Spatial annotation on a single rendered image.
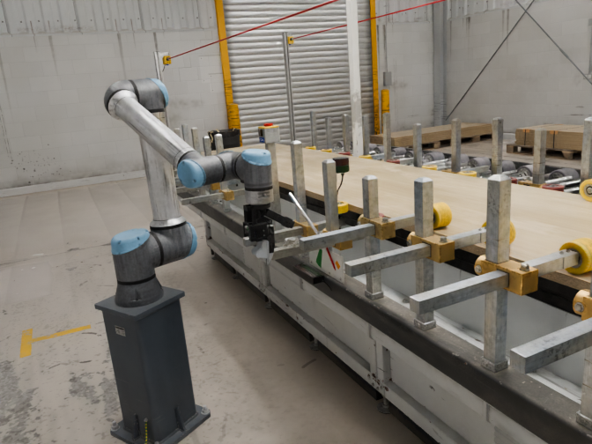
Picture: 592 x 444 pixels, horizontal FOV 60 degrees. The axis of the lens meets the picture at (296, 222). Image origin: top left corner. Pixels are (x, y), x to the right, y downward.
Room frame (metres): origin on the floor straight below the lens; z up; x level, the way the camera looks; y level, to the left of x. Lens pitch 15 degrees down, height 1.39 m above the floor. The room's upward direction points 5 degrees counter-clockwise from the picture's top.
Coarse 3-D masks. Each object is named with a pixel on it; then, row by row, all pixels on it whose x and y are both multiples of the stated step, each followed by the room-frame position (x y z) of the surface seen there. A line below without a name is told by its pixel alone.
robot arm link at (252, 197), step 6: (246, 192) 1.58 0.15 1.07; (252, 192) 1.56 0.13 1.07; (258, 192) 1.55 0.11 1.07; (264, 192) 1.56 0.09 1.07; (270, 192) 1.58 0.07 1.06; (246, 198) 1.58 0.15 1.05; (252, 198) 1.56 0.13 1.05; (258, 198) 1.55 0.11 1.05; (264, 198) 1.56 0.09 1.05; (270, 198) 1.57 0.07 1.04; (252, 204) 1.58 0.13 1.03; (258, 204) 1.57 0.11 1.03
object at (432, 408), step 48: (288, 192) 2.57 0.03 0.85; (384, 240) 1.81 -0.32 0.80; (288, 288) 2.75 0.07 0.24; (336, 336) 2.26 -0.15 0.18; (528, 336) 1.22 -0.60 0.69; (384, 384) 1.84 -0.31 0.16; (432, 384) 1.63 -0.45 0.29; (576, 384) 1.09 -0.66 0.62; (432, 432) 1.58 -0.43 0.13; (480, 432) 1.41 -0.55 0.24
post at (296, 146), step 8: (296, 144) 1.96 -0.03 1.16; (296, 152) 1.96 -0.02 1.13; (296, 160) 1.96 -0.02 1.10; (296, 168) 1.96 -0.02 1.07; (296, 176) 1.96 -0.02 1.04; (304, 176) 1.97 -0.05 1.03; (296, 184) 1.96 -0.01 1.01; (304, 184) 1.97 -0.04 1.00; (296, 192) 1.97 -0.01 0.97; (304, 192) 1.97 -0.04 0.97; (296, 200) 1.97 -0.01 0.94; (304, 200) 1.97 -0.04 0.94; (296, 208) 1.98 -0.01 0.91; (304, 208) 1.97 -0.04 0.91; (296, 216) 1.98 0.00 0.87
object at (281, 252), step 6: (354, 240) 1.73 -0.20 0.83; (324, 246) 1.68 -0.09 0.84; (330, 246) 1.69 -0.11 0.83; (276, 252) 1.60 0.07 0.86; (282, 252) 1.61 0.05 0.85; (288, 252) 1.62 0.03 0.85; (294, 252) 1.63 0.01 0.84; (300, 252) 1.64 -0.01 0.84; (306, 252) 1.65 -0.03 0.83; (276, 258) 1.60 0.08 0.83
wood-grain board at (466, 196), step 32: (288, 160) 3.34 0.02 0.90; (320, 160) 3.23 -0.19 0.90; (352, 160) 3.12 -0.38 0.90; (320, 192) 2.27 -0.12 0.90; (352, 192) 2.22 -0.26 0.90; (384, 192) 2.16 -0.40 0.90; (448, 192) 2.07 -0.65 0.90; (480, 192) 2.02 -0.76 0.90; (512, 192) 1.98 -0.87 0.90; (544, 192) 1.93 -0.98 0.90; (480, 224) 1.58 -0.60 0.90; (544, 224) 1.53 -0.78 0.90; (576, 224) 1.50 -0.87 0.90; (512, 256) 1.27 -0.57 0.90; (576, 288) 1.10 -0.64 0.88
